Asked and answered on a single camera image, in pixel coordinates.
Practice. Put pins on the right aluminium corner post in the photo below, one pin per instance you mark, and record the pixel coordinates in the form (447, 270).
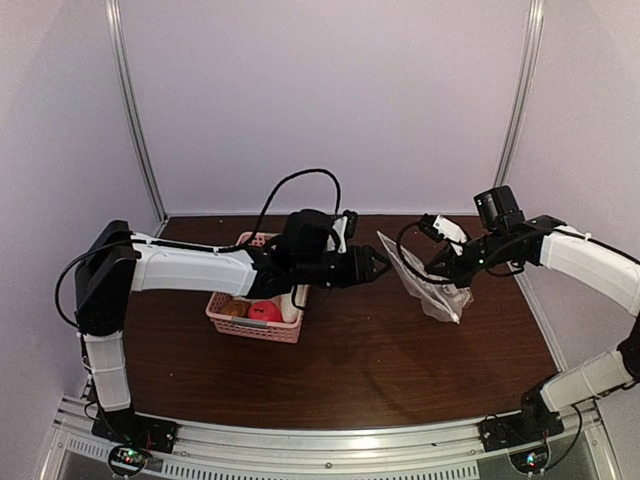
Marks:
(529, 60)

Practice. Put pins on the left aluminium corner post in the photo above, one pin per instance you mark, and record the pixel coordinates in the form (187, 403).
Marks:
(133, 118)

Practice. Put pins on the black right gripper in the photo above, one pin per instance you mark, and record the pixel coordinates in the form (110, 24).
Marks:
(453, 270)

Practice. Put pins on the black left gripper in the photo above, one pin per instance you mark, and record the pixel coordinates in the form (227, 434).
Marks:
(361, 269)

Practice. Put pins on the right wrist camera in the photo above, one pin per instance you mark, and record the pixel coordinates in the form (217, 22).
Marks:
(438, 228)

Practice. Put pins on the aluminium corner post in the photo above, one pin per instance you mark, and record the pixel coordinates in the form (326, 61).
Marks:
(133, 118)
(529, 60)

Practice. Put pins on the white radish with green leaves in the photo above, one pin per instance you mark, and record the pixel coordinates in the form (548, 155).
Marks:
(289, 311)

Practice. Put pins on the right round circuit board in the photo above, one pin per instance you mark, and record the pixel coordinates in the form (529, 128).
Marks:
(530, 461)

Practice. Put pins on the pink perforated plastic basket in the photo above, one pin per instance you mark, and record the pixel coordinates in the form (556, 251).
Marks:
(255, 320)

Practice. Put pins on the round circuit board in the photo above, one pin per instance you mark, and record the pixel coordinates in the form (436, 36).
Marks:
(126, 461)
(530, 461)

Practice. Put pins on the red apple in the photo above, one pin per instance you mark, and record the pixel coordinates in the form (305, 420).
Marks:
(266, 311)

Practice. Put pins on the brown potato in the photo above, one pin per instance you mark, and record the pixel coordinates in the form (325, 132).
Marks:
(235, 308)

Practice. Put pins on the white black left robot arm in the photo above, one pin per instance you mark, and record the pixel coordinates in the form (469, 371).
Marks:
(312, 250)

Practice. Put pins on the clear zip top bag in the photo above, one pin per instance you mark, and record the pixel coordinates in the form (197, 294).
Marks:
(445, 303)

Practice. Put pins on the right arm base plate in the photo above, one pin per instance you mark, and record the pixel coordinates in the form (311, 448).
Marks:
(517, 429)

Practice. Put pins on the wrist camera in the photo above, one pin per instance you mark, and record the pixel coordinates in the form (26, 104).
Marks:
(438, 228)
(341, 231)

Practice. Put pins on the aluminium front rail frame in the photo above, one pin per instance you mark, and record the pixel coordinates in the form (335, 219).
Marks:
(449, 450)

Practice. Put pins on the left round circuit board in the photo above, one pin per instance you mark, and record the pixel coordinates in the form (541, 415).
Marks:
(126, 461)

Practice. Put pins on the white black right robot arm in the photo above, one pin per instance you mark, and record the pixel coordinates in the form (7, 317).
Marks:
(502, 344)

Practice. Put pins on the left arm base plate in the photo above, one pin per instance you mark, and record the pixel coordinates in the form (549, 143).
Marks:
(129, 428)

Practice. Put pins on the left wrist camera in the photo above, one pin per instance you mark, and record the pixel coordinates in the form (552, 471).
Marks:
(341, 231)

